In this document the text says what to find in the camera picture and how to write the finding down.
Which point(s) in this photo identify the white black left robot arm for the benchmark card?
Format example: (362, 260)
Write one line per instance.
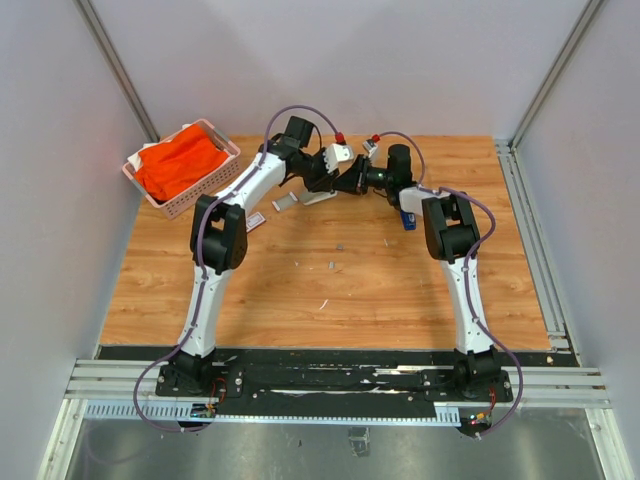
(219, 243)

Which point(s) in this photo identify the grey white stapler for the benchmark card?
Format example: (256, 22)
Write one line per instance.
(307, 198)

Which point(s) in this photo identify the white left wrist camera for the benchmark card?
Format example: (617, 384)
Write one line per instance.
(334, 154)

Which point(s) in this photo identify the pink plastic basket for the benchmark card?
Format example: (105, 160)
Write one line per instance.
(230, 168)

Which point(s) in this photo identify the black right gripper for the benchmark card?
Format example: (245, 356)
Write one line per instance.
(354, 179)

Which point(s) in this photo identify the left aluminium frame post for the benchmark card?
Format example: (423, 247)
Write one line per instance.
(98, 31)

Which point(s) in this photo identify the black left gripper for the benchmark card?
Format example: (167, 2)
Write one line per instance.
(324, 182)

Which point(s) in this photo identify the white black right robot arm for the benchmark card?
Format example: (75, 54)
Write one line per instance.
(452, 238)

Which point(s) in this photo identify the right aluminium frame post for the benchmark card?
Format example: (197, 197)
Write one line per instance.
(576, 36)

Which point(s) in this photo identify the orange cloth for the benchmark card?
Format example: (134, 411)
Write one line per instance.
(169, 168)

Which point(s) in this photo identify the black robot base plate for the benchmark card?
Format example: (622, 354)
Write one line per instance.
(255, 372)

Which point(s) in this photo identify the aluminium frame post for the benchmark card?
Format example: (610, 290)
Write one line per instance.
(98, 31)
(576, 36)

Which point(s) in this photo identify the grey slotted cable duct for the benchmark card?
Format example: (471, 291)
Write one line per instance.
(304, 409)

